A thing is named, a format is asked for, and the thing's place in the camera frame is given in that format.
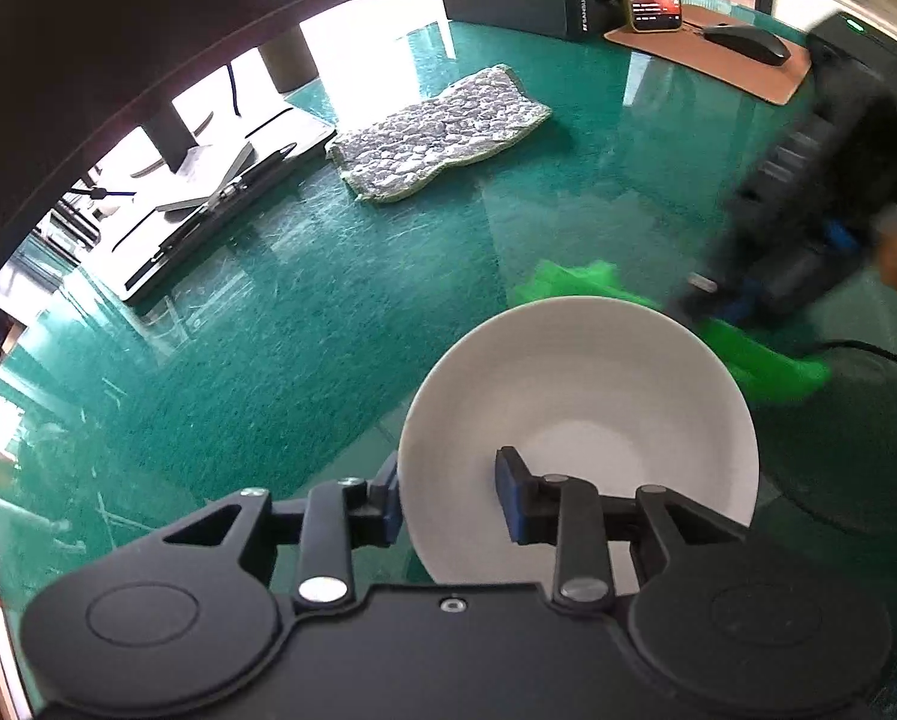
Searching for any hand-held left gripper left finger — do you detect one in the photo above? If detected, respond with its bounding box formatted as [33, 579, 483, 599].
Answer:
[163, 457, 405, 608]

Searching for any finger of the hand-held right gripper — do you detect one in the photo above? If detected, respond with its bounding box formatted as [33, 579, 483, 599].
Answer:
[668, 269, 766, 332]

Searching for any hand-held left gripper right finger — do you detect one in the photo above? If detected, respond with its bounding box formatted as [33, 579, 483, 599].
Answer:
[495, 446, 751, 609]

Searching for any green cloth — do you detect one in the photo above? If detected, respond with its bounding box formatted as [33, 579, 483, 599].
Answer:
[511, 258, 832, 405]

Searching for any white bowl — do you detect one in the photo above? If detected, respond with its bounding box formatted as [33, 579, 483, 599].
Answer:
[397, 295, 760, 587]

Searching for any brown mouse pad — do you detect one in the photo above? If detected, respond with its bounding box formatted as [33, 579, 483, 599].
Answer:
[603, 3, 814, 105]

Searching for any black computer mouse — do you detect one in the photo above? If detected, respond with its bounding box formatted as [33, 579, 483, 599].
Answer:
[701, 23, 793, 67]

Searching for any silver pebbled pad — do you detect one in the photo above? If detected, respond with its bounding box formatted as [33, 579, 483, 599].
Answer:
[326, 63, 553, 206]

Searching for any black pen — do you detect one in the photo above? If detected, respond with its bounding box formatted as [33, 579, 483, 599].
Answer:
[206, 142, 300, 205]

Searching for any monitor stand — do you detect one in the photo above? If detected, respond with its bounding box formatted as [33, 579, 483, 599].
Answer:
[128, 100, 259, 182]

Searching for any black monitor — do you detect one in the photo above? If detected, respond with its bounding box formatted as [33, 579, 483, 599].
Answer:
[0, 0, 451, 302]

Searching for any black cable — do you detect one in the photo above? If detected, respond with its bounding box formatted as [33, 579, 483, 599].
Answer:
[814, 340, 897, 377]

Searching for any dark cylinder post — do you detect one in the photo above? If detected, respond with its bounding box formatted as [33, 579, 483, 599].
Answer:
[258, 28, 319, 92]

